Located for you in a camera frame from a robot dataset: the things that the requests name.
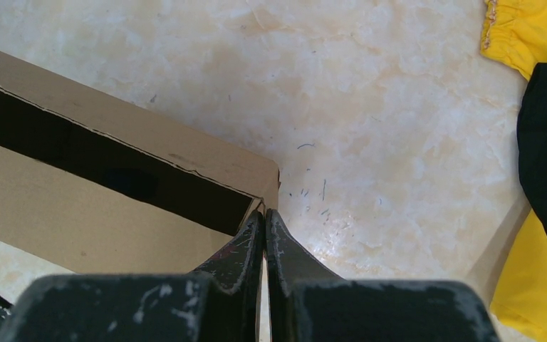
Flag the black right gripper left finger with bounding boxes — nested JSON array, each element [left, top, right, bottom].
[[0, 211, 264, 341]]

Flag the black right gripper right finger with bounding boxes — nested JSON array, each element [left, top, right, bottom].
[[265, 209, 499, 341]]

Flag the brown cardboard box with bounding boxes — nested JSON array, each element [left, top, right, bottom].
[[0, 51, 279, 274]]

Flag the yellow cloth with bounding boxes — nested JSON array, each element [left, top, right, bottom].
[[481, 1, 547, 341]]

